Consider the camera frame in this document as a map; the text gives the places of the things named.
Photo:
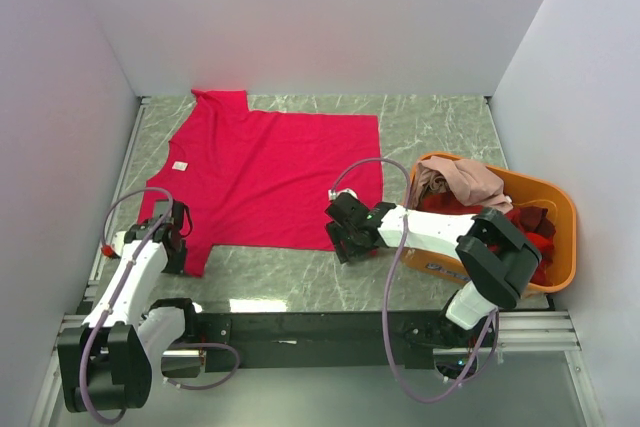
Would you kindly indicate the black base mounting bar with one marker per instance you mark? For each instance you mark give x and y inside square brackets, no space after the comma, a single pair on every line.
[333,339]

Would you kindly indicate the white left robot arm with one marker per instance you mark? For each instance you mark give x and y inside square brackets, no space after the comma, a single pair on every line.
[108,362]

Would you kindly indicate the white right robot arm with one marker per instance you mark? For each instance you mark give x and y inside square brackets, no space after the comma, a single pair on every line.
[499,259]

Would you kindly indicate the dark red shirt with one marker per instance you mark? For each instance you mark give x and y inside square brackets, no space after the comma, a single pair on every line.
[530,220]

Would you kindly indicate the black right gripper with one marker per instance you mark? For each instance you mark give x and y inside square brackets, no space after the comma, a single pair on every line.
[337,236]

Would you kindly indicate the beige pink shirt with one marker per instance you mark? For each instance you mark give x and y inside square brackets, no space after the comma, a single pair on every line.
[470,182]

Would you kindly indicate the bright red t-shirt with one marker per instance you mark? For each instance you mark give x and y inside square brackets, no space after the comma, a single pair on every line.
[261,179]

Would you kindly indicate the orange red garment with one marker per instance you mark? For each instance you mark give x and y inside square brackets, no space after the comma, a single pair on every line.
[545,246]

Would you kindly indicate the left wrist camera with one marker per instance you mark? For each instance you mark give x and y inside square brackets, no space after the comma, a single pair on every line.
[113,246]

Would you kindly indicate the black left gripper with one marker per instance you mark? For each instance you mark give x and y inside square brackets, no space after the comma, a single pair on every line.
[178,264]

